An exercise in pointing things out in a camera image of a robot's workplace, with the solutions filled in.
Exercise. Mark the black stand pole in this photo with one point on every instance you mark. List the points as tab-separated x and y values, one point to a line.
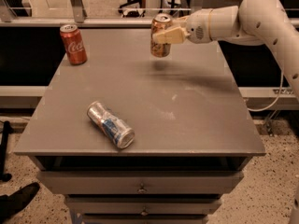
7	130

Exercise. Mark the middle grey drawer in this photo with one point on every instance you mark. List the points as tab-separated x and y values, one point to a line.
148	205

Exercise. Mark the black shoe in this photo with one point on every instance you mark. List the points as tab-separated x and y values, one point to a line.
12	204

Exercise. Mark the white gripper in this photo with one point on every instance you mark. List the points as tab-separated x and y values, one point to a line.
198	28

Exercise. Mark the metal window rail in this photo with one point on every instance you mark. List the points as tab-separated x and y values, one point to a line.
89	23

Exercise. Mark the top grey drawer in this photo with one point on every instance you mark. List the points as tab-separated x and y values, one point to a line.
140	182

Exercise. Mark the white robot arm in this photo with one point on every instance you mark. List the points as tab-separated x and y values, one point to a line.
269	199

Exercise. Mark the red coca-cola can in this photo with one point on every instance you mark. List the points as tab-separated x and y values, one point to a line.
73	44

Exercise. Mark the silver blue redbull can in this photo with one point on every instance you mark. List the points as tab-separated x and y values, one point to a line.
115	129

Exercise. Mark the grey drawer cabinet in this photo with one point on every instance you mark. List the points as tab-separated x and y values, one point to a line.
186	111

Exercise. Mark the grey drawer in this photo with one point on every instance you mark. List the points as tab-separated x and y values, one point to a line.
140	182
148	205

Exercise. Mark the orange soda can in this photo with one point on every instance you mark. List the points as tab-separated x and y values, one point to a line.
158	46

